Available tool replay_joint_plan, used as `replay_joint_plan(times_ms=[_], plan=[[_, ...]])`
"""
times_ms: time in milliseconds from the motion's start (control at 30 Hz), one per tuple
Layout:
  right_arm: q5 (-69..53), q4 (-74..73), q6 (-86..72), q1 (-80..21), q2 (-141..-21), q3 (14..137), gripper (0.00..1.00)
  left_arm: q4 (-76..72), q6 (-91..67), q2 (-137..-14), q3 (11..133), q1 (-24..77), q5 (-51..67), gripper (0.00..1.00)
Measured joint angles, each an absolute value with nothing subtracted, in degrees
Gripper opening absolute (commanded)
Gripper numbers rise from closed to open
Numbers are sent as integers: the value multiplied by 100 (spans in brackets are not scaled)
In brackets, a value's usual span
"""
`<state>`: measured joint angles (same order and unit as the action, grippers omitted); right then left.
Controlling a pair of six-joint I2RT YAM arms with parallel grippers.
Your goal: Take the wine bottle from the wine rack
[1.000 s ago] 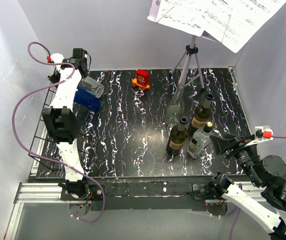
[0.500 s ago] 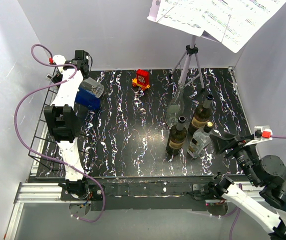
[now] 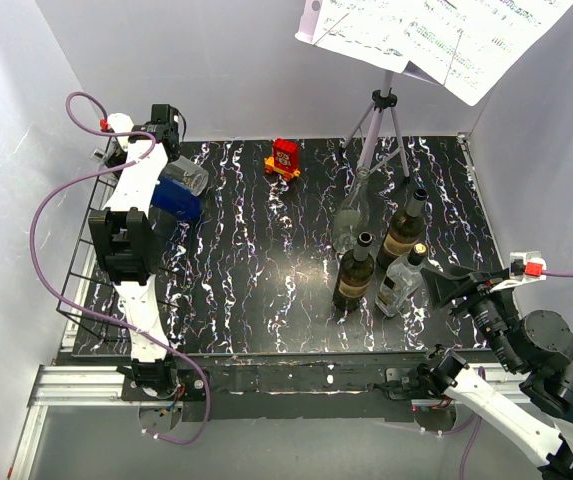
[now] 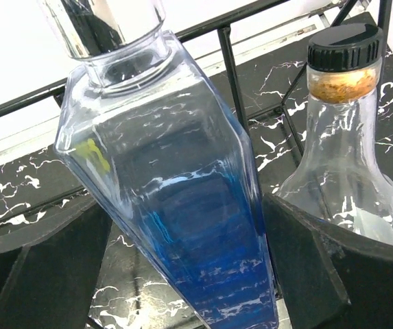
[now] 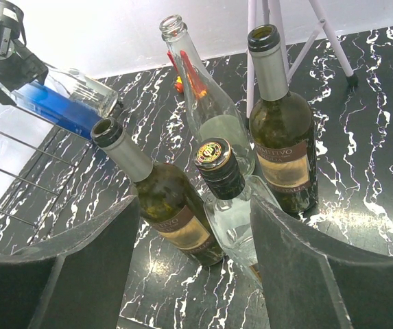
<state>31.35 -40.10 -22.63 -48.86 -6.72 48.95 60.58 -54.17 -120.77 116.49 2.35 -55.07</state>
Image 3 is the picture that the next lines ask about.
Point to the blue clear vodka bottle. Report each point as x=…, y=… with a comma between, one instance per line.
x=176, y=200

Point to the black metal base frame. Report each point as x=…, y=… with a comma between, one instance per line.
x=308, y=386

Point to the red yellow toy brick car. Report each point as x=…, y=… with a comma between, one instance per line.
x=284, y=160

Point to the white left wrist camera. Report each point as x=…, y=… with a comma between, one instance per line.
x=118, y=123

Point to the dark red wine bottle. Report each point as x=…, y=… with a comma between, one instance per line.
x=405, y=228

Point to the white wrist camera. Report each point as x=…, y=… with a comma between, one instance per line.
x=524, y=268
x=118, y=123

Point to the clear glass bottle top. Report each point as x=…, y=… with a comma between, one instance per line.
x=187, y=173

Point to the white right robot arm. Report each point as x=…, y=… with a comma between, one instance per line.
x=537, y=348

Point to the green white wine bottle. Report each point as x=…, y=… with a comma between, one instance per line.
x=355, y=273

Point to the clear round glass bottle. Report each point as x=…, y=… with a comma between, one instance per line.
x=352, y=215

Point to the black wire wine rack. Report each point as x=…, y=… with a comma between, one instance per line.
x=91, y=287

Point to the white sheet music pages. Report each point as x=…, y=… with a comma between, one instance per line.
x=465, y=46

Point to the clear square liquor bottle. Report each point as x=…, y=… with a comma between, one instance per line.
x=402, y=279

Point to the lilac music stand tripod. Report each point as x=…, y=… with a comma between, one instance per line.
x=382, y=100

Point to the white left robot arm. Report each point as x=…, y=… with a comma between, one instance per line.
x=128, y=250

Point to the aluminium rail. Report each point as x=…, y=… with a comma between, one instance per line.
x=63, y=386

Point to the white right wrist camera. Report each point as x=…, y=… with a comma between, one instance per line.
x=524, y=268

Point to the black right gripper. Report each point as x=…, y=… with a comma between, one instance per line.
x=440, y=286

